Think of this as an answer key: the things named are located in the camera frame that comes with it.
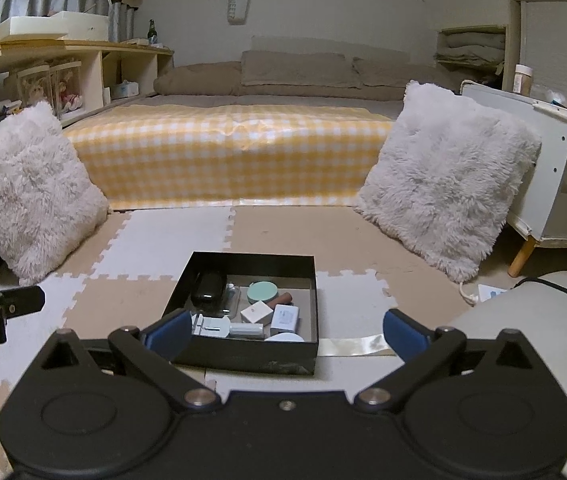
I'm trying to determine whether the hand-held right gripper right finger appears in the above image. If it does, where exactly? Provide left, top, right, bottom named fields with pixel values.
left=353, top=309, right=554, bottom=411

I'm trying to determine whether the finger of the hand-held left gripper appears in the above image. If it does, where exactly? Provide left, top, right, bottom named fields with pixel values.
left=0, top=286, right=45, bottom=320

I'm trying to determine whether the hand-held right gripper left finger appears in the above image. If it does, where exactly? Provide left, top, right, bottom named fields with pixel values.
left=18, top=309, right=222, bottom=411

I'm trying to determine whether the white handheld plastic device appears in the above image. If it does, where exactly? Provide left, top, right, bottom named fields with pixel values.
left=191, top=311, right=265, bottom=339

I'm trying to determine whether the black oval case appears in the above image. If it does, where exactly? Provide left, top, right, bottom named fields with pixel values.
left=191, top=271, right=228, bottom=317

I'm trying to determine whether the clear plastic case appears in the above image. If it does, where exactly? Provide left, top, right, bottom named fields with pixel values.
left=222, top=282, right=242, bottom=319

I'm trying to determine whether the black box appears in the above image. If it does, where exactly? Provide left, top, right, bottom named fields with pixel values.
left=162, top=251, right=319, bottom=377

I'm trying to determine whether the brown lipstick tube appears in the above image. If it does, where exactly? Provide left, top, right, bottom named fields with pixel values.
left=241, top=291, right=294, bottom=325

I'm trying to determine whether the green round compact mirror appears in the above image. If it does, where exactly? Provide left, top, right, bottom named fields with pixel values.
left=248, top=281, right=280, bottom=305

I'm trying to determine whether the white charger plug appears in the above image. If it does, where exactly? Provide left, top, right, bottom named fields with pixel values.
left=270, top=305, right=301, bottom=336

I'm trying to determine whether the shiny cream paper strip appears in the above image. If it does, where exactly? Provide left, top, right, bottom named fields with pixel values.
left=318, top=332, right=395, bottom=357

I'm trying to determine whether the foam puzzle floor mat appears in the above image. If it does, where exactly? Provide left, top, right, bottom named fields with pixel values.
left=0, top=205, right=470, bottom=480

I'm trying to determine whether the white fluffy pillow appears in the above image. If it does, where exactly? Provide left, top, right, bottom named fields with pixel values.
left=353, top=80, right=543, bottom=284
left=0, top=101, right=110, bottom=286

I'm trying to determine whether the yellow checkered bed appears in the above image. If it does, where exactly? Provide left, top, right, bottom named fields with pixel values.
left=64, top=104, right=395, bottom=211

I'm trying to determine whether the clear doll display case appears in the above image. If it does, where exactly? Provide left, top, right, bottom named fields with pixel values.
left=16, top=65, right=57, bottom=112
left=52, top=60, right=85, bottom=114

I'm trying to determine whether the white side table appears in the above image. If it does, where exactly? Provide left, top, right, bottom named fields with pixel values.
left=461, top=82, right=567, bottom=279

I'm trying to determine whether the tissue box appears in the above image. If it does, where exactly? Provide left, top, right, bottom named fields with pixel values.
left=110, top=81, right=140, bottom=100

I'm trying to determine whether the wooden shelf unit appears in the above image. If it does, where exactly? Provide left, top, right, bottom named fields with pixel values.
left=0, top=41, right=175, bottom=137

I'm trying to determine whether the white flat box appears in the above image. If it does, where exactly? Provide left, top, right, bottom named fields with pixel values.
left=0, top=10, right=110, bottom=44

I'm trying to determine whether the beige bed pillow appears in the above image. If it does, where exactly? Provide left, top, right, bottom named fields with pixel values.
left=241, top=51, right=357, bottom=87
left=353, top=57, right=440, bottom=89

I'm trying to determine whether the jar with white lid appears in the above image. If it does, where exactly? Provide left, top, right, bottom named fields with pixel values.
left=513, top=64, right=535, bottom=97

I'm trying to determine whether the grey curtain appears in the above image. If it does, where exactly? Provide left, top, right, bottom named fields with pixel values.
left=0, top=0, right=140, bottom=47

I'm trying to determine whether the stack of folded blankets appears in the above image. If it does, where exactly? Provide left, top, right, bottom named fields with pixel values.
left=436, top=29, right=507, bottom=79

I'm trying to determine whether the white window blind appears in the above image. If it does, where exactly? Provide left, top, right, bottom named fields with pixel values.
left=508, top=0, right=567, bottom=97

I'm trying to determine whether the white cable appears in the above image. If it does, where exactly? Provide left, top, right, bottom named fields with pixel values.
left=458, top=280, right=480, bottom=307

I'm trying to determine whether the black cable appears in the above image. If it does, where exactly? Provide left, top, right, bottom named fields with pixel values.
left=517, top=276, right=567, bottom=307

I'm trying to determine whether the white hanging wall pouch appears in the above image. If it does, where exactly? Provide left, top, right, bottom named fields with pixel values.
left=227, top=0, right=251, bottom=26

